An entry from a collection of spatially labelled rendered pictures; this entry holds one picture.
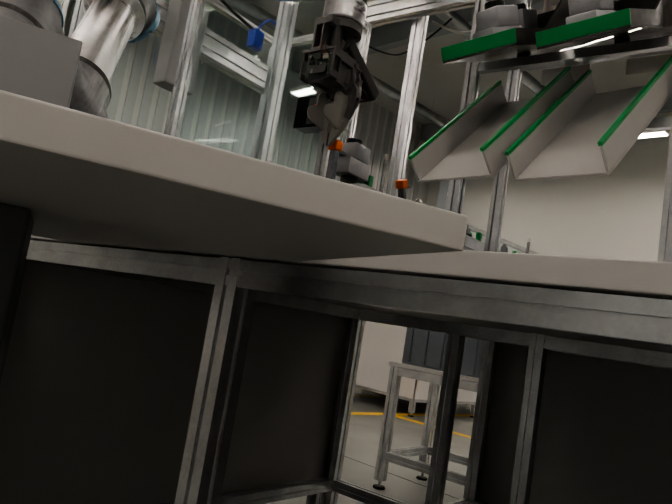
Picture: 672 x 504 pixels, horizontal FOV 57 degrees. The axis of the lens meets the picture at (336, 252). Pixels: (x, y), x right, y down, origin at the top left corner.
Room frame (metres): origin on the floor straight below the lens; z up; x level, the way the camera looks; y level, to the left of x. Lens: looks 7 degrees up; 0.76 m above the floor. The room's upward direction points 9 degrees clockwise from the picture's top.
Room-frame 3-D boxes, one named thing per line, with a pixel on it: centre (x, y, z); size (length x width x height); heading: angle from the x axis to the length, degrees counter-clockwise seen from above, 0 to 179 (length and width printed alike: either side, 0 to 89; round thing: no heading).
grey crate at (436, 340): (3.10, -0.78, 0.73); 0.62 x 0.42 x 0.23; 52
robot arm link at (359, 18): (1.03, 0.05, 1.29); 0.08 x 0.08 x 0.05
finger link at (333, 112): (1.02, 0.04, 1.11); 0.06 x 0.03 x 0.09; 142
